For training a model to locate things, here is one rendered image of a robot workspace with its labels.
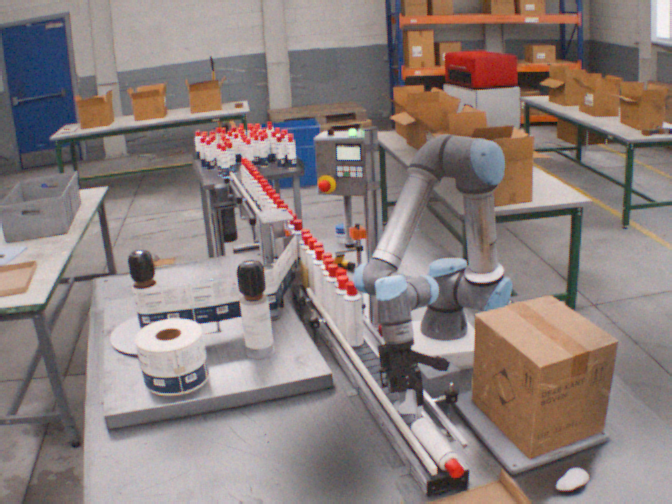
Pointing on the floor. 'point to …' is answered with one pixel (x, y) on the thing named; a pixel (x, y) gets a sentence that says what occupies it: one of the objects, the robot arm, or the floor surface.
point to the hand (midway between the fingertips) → (418, 416)
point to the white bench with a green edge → (60, 247)
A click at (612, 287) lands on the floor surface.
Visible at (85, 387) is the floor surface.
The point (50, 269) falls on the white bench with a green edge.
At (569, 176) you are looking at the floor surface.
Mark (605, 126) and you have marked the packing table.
